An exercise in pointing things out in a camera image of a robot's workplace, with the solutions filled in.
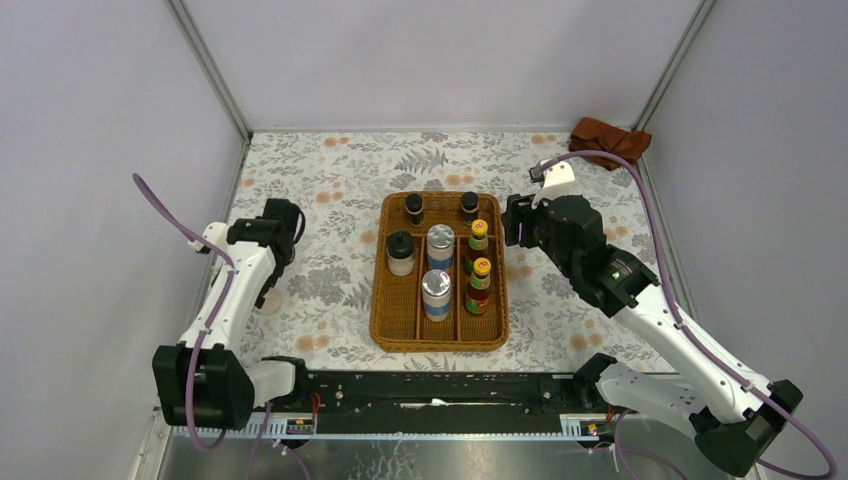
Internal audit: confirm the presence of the silver-lid salt jar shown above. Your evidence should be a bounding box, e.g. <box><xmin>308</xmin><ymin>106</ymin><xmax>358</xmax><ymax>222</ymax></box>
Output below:
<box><xmin>421</xmin><ymin>269</ymin><xmax>452</xmax><ymax>322</ymax></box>
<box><xmin>426</xmin><ymin>224</ymin><xmax>456</xmax><ymax>272</ymax></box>

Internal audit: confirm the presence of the red sauce bottle yellow cap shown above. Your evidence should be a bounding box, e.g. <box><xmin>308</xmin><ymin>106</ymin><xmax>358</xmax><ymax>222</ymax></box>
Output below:
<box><xmin>464</xmin><ymin>257</ymin><xmax>492</xmax><ymax>315</ymax></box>

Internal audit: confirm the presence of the black-cap pale spice jar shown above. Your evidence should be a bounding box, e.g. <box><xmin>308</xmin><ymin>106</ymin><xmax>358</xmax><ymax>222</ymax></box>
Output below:
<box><xmin>386</xmin><ymin>230</ymin><xmax>415</xmax><ymax>276</ymax></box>

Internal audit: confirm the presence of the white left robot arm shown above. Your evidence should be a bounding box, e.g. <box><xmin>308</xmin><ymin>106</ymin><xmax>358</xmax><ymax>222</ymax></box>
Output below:
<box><xmin>152</xmin><ymin>199</ymin><xmax>311</xmax><ymax>430</ymax></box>

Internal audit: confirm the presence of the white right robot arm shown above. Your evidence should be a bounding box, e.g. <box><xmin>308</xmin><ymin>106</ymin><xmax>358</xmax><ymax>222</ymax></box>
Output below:
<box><xmin>501</xmin><ymin>195</ymin><xmax>803</xmax><ymax>477</ymax></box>

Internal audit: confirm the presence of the brown folded cloth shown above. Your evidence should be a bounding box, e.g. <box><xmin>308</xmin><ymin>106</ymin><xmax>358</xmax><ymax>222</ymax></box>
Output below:
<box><xmin>568</xmin><ymin>117</ymin><xmax>653</xmax><ymax>166</ymax></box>

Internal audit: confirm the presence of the floral table mat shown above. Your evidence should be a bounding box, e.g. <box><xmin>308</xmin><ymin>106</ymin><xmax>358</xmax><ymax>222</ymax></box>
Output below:
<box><xmin>198</xmin><ymin>130</ymin><xmax>672</xmax><ymax>374</ymax></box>

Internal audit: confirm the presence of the brown wicker basket tray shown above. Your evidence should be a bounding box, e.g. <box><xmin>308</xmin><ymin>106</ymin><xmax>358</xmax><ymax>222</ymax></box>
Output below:
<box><xmin>370</xmin><ymin>191</ymin><xmax>509</xmax><ymax>353</ymax></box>

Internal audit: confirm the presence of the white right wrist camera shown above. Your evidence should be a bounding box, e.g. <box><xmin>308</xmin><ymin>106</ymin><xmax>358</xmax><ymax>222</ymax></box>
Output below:
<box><xmin>529</xmin><ymin>159</ymin><xmax>576</xmax><ymax>208</ymax></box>

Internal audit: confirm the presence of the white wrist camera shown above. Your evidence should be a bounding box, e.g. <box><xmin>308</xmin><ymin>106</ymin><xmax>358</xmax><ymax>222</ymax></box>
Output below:
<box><xmin>187</xmin><ymin>222</ymin><xmax>229</xmax><ymax>254</ymax></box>
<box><xmin>529</xmin><ymin>159</ymin><xmax>576</xmax><ymax>208</ymax></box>

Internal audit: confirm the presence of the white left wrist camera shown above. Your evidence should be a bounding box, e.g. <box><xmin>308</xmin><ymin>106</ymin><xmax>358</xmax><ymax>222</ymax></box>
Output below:
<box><xmin>187</xmin><ymin>222</ymin><xmax>229</xmax><ymax>254</ymax></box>

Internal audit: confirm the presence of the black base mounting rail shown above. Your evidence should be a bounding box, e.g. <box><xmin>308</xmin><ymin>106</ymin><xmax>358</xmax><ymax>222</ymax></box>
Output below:
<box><xmin>271</xmin><ymin>354</ymin><xmax>617</xmax><ymax>437</ymax></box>

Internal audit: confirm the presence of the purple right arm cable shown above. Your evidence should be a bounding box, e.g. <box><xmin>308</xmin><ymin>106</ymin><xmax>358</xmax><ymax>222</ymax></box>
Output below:
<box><xmin>529</xmin><ymin>150</ymin><xmax>837</xmax><ymax>480</ymax></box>

